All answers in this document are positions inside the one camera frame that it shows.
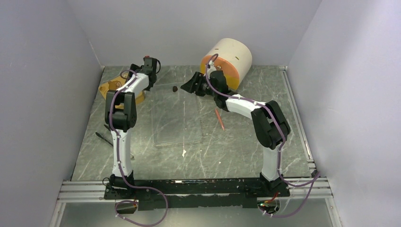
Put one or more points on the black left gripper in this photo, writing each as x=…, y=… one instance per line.
x=147, y=88

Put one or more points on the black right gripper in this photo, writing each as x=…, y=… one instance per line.
x=190, y=86

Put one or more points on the silver tin lid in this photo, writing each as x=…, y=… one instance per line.
x=112, y=84

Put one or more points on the black metal tongs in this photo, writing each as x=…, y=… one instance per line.
x=99, y=135

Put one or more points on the gold chocolate tin box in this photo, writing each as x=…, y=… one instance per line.
x=139, y=98

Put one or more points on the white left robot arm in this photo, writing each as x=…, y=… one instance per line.
x=121, y=117

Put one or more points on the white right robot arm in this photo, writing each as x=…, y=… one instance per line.
x=269, y=123

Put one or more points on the clear plastic tray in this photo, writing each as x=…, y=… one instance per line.
x=175, y=116

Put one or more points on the red pen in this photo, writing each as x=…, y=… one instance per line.
x=219, y=119

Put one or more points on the round pastel drawer cabinet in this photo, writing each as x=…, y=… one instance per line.
x=234, y=59

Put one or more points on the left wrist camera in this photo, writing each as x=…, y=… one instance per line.
x=151, y=64

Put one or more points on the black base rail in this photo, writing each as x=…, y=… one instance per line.
x=219, y=192

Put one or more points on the aluminium frame rail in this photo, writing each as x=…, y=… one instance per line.
x=76, y=192

